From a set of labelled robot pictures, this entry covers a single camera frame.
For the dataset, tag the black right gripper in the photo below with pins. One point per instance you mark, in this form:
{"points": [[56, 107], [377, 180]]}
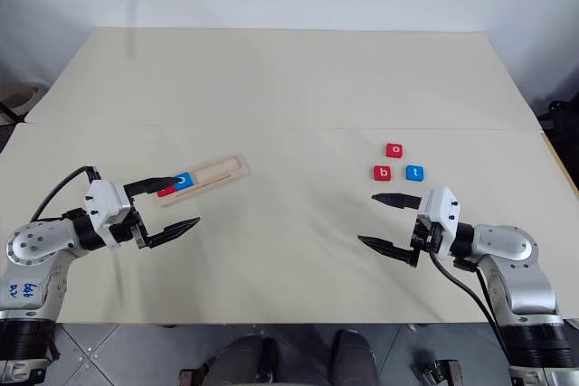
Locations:
{"points": [[427, 237]]}

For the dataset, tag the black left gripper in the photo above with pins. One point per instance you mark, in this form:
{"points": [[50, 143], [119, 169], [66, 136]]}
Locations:
{"points": [[138, 228]]}

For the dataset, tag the red letter b tile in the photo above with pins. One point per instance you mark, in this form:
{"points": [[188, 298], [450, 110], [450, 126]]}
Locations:
{"points": [[383, 173]]}

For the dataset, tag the blue letter t tile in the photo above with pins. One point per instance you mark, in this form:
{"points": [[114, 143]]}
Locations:
{"points": [[415, 173]]}

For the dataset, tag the wooden letter tray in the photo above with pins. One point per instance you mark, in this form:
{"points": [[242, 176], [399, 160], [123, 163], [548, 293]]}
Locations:
{"points": [[217, 173]]}

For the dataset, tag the red letter o tile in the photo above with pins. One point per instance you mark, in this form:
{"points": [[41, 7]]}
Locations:
{"points": [[395, 150]]}

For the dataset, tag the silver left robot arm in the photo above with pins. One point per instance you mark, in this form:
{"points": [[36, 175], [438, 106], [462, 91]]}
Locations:
{"points": [[31, 246]]}

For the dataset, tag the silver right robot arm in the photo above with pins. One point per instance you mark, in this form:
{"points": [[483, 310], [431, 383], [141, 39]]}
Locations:
{"points": [[511, 246]]}

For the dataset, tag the red letter r tile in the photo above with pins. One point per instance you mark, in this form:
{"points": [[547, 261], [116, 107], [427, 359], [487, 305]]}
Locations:
{"points": [[167, 191]]}

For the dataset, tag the blue letter o tile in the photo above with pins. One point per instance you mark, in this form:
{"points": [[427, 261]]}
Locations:
{"points": [[187, 181]]}

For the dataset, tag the dark rounded shape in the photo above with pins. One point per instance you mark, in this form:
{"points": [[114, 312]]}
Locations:
{"points": [[357, 359]]}

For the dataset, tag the beige round background object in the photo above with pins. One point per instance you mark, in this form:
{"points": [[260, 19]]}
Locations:
{"points": [[20, 99]]}

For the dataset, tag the black background equipment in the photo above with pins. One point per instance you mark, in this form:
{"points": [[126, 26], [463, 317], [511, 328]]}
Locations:
{"points": [[563, 128]]}

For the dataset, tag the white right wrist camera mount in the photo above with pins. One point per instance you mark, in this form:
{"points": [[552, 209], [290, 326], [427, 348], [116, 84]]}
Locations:
{"points": [[441, 209]]}

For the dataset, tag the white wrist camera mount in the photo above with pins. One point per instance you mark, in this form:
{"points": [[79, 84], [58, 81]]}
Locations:
{"points": [[106, 200], [441, 209]]}

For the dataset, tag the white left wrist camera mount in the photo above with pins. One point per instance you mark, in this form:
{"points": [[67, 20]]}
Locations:
{"points": [[106, 200]]}

